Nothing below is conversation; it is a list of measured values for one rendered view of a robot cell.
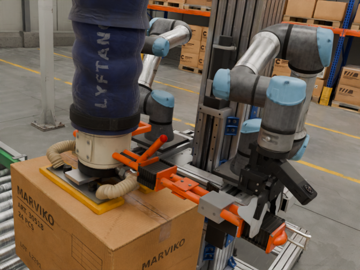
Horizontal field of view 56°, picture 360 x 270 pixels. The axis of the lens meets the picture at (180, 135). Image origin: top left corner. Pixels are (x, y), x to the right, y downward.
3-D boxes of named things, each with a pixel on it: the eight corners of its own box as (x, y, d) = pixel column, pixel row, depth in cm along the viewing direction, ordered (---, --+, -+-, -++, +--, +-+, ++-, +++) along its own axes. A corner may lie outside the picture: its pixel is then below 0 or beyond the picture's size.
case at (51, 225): (15, 253, 135) (9, 163, 122) (98, 217, 164) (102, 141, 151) (106, 360, 100) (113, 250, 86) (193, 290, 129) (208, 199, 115)
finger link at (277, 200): (259, 205, 89) (259, 181, 84) (279, 215, 86) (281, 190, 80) (253, 214, 87) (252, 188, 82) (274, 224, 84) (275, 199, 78)
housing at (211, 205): (196, 212, 89) (198, 197, 87) (210, 203, 94) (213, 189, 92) (217, 225, 85) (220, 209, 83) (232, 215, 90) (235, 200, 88)
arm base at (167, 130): (157, 129, 182) (158, 112, 179) (179, 137, 174) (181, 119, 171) (137, 135, 170) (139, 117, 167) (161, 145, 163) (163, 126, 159)
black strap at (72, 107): (55, 114, 110) (55, 102, 108) (112, 105, 127) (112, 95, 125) (98, 136, 97) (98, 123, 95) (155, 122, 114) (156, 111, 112)
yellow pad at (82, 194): (38, 172, 118) (38, 159, 117) (64, 165, 126) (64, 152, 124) (98, 216, 99) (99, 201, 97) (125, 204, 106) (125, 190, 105)
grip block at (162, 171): (134, 181, 100) (135, 163, 98) (157, 172, 108) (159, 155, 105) (154, 193, 95) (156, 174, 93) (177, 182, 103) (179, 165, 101)
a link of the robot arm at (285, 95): (309, 79, 72) (307, 84, 65) (298, 127, 76) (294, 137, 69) (273, 73, 75) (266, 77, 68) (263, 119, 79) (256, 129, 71)
